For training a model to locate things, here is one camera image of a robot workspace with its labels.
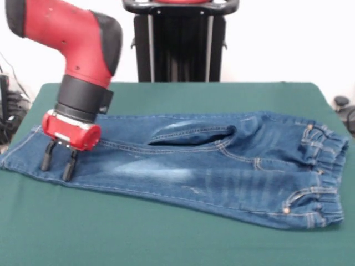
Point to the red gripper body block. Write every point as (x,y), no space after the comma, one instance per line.
(70,133)

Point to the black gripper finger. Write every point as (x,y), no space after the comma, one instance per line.
(47,155)
(69,166)

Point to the blue denim jeans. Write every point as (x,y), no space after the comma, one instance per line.
(194,171)

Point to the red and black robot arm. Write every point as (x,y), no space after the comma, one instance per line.
(75,58)

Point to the black electronics box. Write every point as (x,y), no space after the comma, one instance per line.
(4,94)

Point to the dark green table cloth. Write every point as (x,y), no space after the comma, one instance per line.
(138,235)

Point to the black chair base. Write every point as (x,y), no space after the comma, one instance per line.
(345,109)

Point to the black robot pedestal stand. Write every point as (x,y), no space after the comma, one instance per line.
(180,41)

